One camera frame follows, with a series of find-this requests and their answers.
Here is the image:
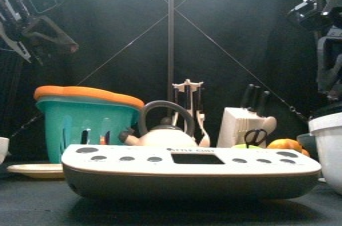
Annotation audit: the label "orange toy pumpkin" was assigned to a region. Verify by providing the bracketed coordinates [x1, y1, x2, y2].
[265, 138, 311, 158]

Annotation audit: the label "white knife block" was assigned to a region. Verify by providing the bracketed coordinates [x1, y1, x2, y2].
[215, 106, 269, 149]

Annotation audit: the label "teal basket with orange rim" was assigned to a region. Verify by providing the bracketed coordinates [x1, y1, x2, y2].
[33, 85, 145, 165]

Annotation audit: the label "white cup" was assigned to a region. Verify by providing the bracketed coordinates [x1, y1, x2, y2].
[0, 136, 10, 165]

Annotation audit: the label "white utensil rack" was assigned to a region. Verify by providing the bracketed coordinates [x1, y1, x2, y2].
[170, 78, 205, 128]

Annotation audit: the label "cream plate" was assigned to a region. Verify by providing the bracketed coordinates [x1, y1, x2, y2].
[5, 162, 66, 180]

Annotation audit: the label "white toy control panel appliance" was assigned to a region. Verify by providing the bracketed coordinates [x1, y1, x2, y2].
[60, 143, 323, 202]

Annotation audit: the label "black handled knife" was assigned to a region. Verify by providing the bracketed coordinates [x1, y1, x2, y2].
[248, 85, 263, 112]
[239, 83, 255, 110]
[256, 90, 272, 117]

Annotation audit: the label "black handled scissors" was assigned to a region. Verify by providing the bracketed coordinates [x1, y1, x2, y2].
[243, 128, 269, 148]

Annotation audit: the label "grey vertical frame pole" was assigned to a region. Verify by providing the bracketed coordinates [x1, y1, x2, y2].
[165, 0, 176, 118]

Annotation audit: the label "white kettle with grey handle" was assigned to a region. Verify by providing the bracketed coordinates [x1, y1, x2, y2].
[117, 99, 200, 148]

